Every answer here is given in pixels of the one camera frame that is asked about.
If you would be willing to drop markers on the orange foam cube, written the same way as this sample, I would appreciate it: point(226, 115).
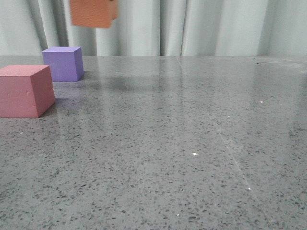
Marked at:
point(93, 13)

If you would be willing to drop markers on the pale green curtain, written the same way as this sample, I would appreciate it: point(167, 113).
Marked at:
point(160, 28)

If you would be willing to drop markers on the purple foam cube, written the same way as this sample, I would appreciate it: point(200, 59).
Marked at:
point(66, 63)

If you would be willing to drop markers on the pink foam cube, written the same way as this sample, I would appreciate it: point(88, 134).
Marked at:
point(26, 91)

